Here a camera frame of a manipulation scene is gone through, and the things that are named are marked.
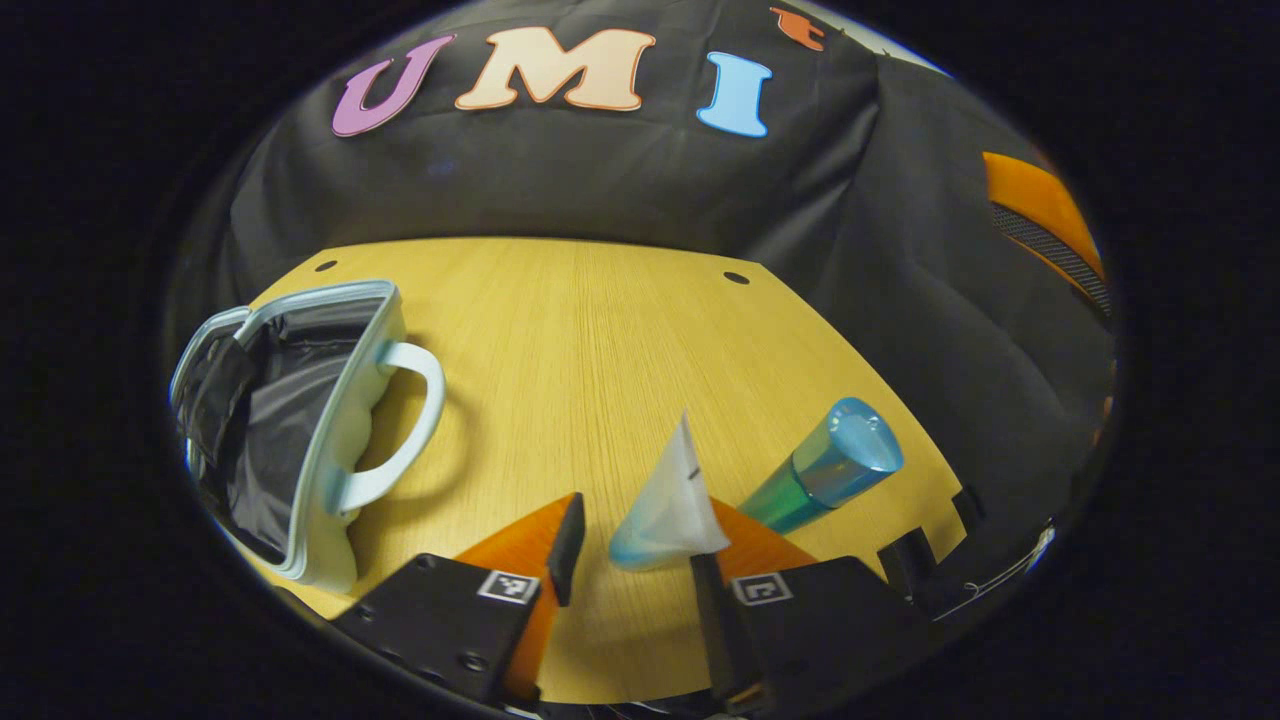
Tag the white cosmetic tube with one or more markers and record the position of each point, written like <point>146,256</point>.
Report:
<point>668,510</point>

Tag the light blue suitcase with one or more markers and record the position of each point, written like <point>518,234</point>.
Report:
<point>335,470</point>

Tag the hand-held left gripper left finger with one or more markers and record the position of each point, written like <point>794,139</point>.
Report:
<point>565,550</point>

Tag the blue green cosmetic tube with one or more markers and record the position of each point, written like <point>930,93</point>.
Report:
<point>830,465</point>

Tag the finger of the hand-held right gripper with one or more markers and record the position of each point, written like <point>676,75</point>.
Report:
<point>1040,205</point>

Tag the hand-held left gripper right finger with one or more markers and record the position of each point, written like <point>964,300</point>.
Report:
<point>715,620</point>

